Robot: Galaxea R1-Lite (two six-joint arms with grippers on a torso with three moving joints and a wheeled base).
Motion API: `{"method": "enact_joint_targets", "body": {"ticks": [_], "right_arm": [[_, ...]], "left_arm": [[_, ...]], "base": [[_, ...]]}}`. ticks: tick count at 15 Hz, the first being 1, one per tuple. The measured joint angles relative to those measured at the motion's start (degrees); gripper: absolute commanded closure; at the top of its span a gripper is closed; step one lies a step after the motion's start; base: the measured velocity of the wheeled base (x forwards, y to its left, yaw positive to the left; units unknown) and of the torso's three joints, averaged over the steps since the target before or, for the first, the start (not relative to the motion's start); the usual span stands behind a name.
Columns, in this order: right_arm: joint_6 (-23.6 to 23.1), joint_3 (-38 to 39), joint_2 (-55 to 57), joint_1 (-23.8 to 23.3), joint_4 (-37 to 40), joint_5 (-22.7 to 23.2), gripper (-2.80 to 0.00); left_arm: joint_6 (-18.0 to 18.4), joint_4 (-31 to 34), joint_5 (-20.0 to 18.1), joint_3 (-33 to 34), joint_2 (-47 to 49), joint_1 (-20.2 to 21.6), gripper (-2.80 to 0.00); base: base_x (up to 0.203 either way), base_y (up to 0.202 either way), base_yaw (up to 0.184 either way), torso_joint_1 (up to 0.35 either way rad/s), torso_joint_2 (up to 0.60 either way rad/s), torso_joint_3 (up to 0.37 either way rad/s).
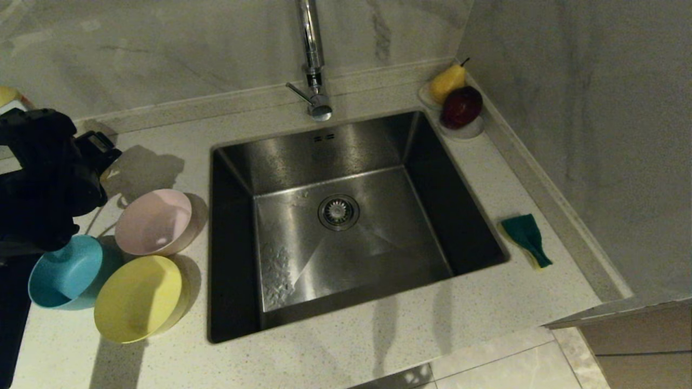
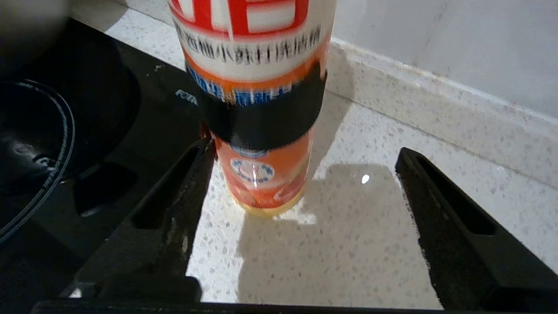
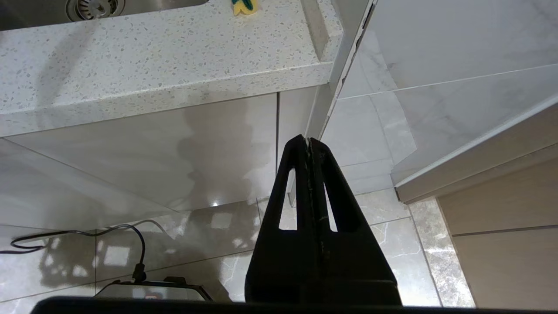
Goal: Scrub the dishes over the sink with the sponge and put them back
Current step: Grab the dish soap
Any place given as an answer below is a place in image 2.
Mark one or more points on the black induction cooktop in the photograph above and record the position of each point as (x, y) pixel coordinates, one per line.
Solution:
(87, 131)

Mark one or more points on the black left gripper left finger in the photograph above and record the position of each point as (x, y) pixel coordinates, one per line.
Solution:
(148, 244)

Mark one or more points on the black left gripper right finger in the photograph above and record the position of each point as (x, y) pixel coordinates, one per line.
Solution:
(471, 261)

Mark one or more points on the orange dish soap bottle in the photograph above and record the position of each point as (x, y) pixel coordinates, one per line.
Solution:
(261, 113)

